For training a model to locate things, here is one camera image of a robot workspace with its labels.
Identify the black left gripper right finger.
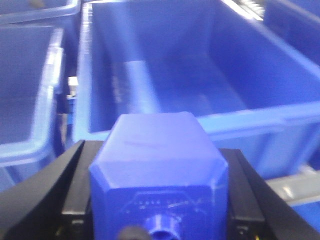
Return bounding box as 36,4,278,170
219,148,320,240

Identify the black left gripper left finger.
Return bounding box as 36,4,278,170
0,140,103,240

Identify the blue block part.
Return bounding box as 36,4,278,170
89,112,228,240

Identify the blue target bin left arm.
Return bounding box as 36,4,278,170
0,0,320,240

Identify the blue neighbouring bin left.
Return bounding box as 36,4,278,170
0,24,65,191

